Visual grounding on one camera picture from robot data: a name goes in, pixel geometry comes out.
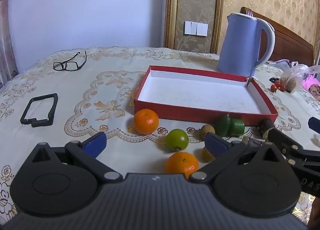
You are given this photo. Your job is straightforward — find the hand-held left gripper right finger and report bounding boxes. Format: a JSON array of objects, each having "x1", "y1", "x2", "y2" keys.
[{"x1": 190, "y1": 132, "x2": 292, "y2": 183}]

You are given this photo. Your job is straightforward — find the black eyeglasses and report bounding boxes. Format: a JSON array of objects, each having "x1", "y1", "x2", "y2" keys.
[{"x1": 53, "y1": 51, "x2": 87, "y2": 72}]

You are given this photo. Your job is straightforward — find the person's right forearm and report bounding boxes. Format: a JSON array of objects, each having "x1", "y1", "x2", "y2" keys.
[{"x1": 307, "y1": 195, "x2": 320, "y2": 230}]

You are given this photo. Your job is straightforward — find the wooden headboard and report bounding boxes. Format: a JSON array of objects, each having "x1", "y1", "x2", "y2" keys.
[{"x1": 240, "y1": 7, "x2": 314, "y2": 67}]

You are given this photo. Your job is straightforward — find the red cardboard box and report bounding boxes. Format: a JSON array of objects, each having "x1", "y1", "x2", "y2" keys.
[{"x1": 134, "y1": 65, "x2": 278, "y2": 124}]

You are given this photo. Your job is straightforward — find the grey cloth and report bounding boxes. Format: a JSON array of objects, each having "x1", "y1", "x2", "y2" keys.
[{"x1": 266, "y1": 59, "x2": 298, "y2": 69}]

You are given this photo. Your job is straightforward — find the green tomato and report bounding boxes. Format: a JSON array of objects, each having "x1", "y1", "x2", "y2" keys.
[{"x1": 166, "y1": 129, "x2": 189, "y2": 153}]

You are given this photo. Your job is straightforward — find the cut cucumber piece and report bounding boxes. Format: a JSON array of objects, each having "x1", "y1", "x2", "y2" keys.
[{"x1": 230, "y1": 119, "x2": 245, "y2": 136}]

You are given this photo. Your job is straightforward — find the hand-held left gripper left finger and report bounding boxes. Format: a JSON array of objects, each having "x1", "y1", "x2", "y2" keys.
[{"x1": 27, "y1": 132, "x2": 122, "y2": 184}]

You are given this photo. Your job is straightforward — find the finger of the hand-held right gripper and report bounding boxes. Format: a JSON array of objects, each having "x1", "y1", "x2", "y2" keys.
[
  {"x1": 269, "y1": 128, "x2": 320, "y2": 167},
  {"x1": 308, "y1": 117, "x2": 320, "y2": 134}
]

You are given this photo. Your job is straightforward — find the cucumber end piece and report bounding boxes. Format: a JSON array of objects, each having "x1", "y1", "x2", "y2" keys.
[{"x1": 214, "y1": 114, "x2": 232, "y2": 137}]

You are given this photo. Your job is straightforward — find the cream embroidered tablecloth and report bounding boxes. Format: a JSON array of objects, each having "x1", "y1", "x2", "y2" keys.
[{"x1": 0, "y1": 47, "x2": 320, "y2": 230}]

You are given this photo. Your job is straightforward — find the clear plastic bag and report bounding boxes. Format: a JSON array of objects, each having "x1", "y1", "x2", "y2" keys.
[{"x1": 279, "y1": 64, "x2": 320, "y2": 93}]

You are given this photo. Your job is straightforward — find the orange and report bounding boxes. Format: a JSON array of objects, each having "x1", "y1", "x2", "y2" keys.
[
  {"x1": 133, "y1": 109, "x2": 160, "y2": 135},
  {"x1": 165, "y1": 152, "x2": 200, "y2": 174}
]

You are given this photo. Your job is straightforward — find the white light switch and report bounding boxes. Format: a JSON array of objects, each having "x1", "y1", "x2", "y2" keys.
[{"x1": 184, "y1": 21, "x2": 208, "y2": 36}]

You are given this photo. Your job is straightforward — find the blue electric kettle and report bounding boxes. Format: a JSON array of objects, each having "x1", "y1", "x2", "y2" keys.
[{"x1": 216, "y1": 12, "x2": 276, "y2": 78}]

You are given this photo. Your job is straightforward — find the gold framed wall panel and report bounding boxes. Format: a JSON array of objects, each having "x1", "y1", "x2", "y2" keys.
[{"x1": 164, "y1": 0, "x2": 224, "y2": 53}]

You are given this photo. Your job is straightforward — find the brown longan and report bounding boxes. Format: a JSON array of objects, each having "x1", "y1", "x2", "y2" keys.
[
  {"x1": 201, "y1": 146, "x2": 215, "y2": 163},
  {"x1": 200, "y1": 124, "x2": 216, "y2": 139}
]

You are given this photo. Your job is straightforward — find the patterned curtain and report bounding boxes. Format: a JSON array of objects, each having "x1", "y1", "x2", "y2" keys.
[{"x1": 0, "y1": 0, "x2": 19, "y2": 88}]

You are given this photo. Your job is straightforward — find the black rectangular plastic frame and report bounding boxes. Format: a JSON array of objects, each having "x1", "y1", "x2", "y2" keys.
[{"x1": 20, "y1": 93, "x2": 59, "y2": 128}]

